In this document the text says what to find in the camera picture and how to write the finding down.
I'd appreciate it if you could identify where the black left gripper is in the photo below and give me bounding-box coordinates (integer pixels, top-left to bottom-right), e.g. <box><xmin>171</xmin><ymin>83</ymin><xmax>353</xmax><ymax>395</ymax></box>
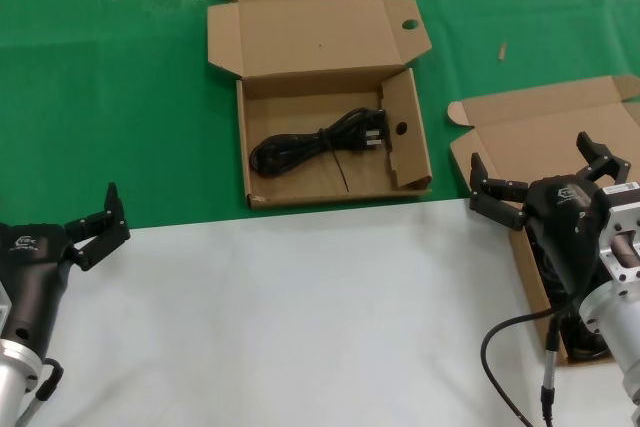
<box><xmin>0</xmin><ymin>181</ymin><xmax>132</xmax><ymax>356</ymax></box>

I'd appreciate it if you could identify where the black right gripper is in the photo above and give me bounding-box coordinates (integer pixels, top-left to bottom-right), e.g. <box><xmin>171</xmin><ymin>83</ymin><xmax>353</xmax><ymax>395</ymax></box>
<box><xmin>468</xmin><ymin>131</ymin><xmax>631</xmax><ymax>296</ymax></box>

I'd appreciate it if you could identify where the black power cable bundle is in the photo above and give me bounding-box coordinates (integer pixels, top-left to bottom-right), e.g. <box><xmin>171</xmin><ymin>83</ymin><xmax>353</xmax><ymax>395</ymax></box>
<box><xmin>248</xmin><ymin>106</ymin><xmax>391</xmax><ymax>194</ymax></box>

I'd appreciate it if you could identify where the open brown cardboard box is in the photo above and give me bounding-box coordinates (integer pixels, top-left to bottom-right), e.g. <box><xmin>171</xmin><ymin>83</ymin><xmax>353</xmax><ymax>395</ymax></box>
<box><xmin>446</xmin><ymin>74</ymin><xmax>640</xmax><ymax>366</ymax></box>

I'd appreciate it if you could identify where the cardboard box with torn corner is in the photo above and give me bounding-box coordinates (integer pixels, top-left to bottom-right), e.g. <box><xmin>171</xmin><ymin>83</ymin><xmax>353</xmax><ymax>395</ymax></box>
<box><xmin>206</xmin><ymin>0</ymin><xmax>434</xmax><ymax>211</ymax></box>

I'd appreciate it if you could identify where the green table cloth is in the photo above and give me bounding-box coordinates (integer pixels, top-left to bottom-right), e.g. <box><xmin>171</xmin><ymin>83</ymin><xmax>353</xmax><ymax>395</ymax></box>
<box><xmin>0</xmin><ymin>0</ymin><xmax>640</xmax><ymax>231</ymax></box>

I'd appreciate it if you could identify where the white table cloth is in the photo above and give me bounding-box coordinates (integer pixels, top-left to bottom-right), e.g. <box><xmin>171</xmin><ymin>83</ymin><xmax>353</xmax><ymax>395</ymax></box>
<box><xmin>0</xmin><ymin>194</ymin><xmax>640</xmax><ymax>427</ymax></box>

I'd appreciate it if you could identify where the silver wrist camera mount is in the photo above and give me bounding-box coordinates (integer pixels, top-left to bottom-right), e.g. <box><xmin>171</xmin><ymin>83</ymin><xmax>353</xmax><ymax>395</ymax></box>
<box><xmin>597</xmin><ymin>180</ymin><xmax>640</xmax><ymax>283</ymax></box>

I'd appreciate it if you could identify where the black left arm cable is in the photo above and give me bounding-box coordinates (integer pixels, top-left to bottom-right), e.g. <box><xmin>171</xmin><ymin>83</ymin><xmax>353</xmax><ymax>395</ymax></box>
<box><xmin>13</xmin><ymin>356</ymin><xmax>65</xmax><ymax>427</ymax></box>

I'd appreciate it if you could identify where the cable with silver connector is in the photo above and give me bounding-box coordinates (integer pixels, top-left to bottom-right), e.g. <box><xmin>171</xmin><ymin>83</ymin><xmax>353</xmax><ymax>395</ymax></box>
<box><xmin>538</xmin><ymin>304</ymin><xmax>565</xmax><ymax>427</ymax></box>

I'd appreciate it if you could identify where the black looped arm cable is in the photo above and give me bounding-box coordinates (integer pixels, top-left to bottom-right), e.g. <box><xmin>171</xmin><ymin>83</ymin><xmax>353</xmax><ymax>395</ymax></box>
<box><xmin>480</xmin><ymin>296</ymin><xmax>574</xmax><ymax>427</ymax></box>

